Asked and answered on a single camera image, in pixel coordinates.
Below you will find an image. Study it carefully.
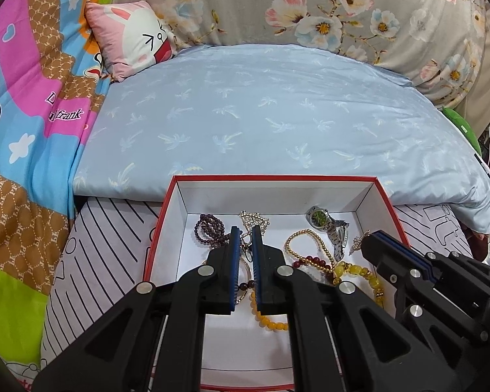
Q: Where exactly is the silver wristwatch green dial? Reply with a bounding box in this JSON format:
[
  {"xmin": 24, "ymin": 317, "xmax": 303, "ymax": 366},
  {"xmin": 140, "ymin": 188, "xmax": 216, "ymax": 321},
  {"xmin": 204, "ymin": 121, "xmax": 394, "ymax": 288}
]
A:
[{"xmin": 306, "ymin": 205, "xmax": 351, "ymax": 254}]

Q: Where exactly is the green plush toy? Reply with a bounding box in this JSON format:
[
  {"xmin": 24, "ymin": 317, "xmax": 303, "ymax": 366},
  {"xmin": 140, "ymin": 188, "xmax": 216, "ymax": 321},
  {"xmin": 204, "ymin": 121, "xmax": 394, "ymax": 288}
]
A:
[{"xmin": 441, "ymin": 106, "xmax": 480, "ymax": 152}]

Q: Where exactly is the light blue pillow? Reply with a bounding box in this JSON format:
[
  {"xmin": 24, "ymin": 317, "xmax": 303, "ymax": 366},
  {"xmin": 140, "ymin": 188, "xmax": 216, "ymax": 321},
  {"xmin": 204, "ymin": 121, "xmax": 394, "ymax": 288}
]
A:
[{"xmin": 71, "ymin": 43, "xmax": 490, "ymax": 233}]

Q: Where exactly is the dark red bead bracelet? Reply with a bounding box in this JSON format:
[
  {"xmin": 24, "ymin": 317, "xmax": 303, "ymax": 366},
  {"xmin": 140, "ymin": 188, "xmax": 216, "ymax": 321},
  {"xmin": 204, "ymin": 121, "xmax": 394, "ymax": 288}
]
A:
[{"xmin": 292, "ymin": 255, "xmax": 335, "ymax": 282}]

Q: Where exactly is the grey striped bedsheet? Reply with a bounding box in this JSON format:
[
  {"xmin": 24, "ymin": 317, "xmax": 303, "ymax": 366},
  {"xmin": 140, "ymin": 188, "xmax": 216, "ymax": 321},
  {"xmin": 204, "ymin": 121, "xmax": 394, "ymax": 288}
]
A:
[{"xmin": 41, "ymin": 196, "xmax": 490, "ymax": 392}]

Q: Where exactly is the yellow crystal bracelet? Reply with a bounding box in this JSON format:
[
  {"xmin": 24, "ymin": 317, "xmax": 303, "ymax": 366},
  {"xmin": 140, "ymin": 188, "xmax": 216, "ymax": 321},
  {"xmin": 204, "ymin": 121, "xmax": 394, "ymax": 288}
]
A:
[{"xmin": 331, "ymin": 260, "xmax": 386, "ymax": 305}]

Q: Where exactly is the cartoon monkey blanket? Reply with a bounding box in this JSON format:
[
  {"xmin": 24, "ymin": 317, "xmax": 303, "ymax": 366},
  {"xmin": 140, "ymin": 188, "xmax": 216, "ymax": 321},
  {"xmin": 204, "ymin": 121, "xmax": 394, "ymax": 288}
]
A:
[{"xmin": 0, "ymin": 0, "xmax": 119, "ymax": 392}]

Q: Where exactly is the gold bead bracelet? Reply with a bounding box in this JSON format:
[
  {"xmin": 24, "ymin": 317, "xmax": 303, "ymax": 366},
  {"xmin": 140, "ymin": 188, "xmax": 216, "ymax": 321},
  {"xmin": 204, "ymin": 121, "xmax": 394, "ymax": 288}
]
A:
[{"xmin": 285, "ymin": 229, "xmax": 335, "ymax": 272}]

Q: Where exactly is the yellow bead bracelet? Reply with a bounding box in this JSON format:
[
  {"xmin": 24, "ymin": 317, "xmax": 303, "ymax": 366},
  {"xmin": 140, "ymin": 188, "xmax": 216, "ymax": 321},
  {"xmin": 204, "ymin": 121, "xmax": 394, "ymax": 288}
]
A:
[{"xmin": 249, "ymin": 290, "xmax": 290, "ymax": 331}]

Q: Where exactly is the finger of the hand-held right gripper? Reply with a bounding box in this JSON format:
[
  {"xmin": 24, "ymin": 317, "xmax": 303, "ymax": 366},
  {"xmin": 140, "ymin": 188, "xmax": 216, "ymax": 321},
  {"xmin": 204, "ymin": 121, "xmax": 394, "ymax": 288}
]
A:
[
  {"xmin": 361, "ymin": 236, "xmax": 490, "ymax": 361},
  {"xmin": 373, "ymin": 231, "xmax": 490, "ymax": 302}
]

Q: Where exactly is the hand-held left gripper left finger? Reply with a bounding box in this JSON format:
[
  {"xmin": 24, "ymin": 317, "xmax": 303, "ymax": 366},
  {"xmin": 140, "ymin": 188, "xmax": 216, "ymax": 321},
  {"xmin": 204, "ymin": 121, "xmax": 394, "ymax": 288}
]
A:
[{"xmin": 33, "ymin": 226, "xmax": 242, "ymax": 392}]

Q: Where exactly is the gold bangle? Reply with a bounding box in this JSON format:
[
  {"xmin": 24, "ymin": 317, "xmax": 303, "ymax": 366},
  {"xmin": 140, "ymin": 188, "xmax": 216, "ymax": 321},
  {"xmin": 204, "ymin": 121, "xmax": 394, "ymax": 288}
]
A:
[{"xmin": 240, "ymin": 253, "xmax": 256, "ymax": 295}]

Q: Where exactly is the grey floral blanket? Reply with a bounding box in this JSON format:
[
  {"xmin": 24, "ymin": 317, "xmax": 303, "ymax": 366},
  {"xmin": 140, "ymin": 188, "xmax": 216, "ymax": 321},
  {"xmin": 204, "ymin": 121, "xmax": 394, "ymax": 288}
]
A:
[{"xmin": 110, "ymin": 0, "xmax": 488, "ymax": 109}]

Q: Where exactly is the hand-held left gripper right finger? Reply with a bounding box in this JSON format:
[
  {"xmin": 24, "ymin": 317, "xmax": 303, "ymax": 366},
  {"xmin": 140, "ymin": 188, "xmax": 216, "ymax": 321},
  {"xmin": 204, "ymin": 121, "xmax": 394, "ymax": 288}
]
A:
[{"xmin": 251, "ymin": 225, "xmax": 462, "ymax": 392}]

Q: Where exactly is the red cardboard box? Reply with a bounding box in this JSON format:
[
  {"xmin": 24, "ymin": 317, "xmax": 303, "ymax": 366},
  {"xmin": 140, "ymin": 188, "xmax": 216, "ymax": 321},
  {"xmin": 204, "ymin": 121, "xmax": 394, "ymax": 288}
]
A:
[{"xmin": 143, "ymin": 175, "xmax": 415, "ymax": 390}]

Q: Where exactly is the purple bead bracelet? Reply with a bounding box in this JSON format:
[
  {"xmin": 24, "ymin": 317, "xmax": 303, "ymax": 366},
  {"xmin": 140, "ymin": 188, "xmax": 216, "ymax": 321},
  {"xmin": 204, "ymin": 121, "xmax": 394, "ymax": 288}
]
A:
[{"xmin": 194, "ymin": 213, "xmax": 231, "ymax": 248}]

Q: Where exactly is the pink rabbit pillow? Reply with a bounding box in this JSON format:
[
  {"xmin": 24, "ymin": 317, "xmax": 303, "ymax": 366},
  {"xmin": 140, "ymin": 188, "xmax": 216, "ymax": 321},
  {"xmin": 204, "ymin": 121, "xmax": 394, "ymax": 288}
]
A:
[{"xmin": 85, "ymin": 1, "xmax": 178, "ymax": 82}]

